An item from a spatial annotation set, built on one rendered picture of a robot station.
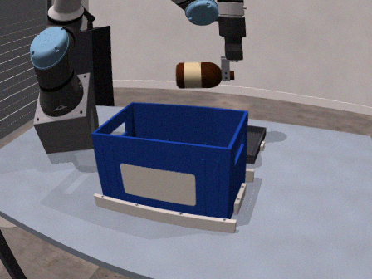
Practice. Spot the blue plastic crate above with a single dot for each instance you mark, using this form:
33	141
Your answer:
175	157

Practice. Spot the brown bottle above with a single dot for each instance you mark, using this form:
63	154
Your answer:
198	75

